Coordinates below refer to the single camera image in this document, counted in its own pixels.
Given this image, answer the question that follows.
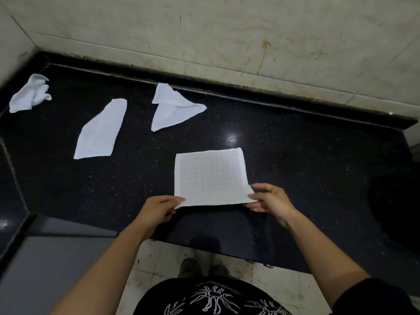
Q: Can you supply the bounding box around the person's left forearm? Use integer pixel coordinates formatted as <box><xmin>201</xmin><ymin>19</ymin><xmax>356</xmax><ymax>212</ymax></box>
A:
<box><xmin>49</xmin><ymin>216</ymin><xmax>157</xmax><ymax>315</ymax></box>

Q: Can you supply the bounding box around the person's right forearm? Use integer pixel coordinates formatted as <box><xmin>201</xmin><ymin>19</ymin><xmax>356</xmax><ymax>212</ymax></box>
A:
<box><xmin>283</xmin><ymin>209</ymin><xmax>371</xmax><ymax>307</ymax></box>

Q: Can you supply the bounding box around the grey cabinet door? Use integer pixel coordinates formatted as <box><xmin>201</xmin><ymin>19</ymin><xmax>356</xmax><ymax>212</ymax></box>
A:
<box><xmin>0</xmin><ymin>214</ymin><xmax>119</xmax><ymax>315</ymax></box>

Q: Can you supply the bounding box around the white terry cloth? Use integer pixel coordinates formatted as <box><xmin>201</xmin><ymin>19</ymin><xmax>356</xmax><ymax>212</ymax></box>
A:
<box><xmin>174</xmin><ymin>147</ymin><xmax>256</xmax><ymax>210</ymax></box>

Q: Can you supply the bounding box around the person's left hand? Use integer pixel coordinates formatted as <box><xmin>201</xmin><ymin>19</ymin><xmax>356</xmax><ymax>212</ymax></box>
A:
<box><xmin>136</xmin><ymin>195</ymin><xmax>186</xmax><ymax>237</ymax></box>

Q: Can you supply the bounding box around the group of white cloths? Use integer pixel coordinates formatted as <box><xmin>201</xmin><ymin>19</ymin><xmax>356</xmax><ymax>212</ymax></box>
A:
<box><xmin>9</xmin><ymin>73</ymin><xmax>207</xmax><ymax>160</ymax></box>

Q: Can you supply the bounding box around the person's right hand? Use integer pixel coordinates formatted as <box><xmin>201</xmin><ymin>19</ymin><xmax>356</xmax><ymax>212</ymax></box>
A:
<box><xmin>244</xmin><ymin>182</ymin><xmax>298</xmax><ymax>227</ymax></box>

